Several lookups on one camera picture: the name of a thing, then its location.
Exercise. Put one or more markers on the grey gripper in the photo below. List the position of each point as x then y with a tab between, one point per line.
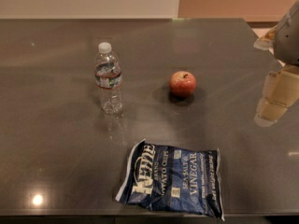
288	39

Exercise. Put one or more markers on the red apple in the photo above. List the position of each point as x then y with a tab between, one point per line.
182	84

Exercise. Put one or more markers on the blue chip bag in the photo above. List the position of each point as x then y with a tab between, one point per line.
174	179

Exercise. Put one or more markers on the clear plastic water bottle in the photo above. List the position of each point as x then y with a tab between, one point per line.
107	72

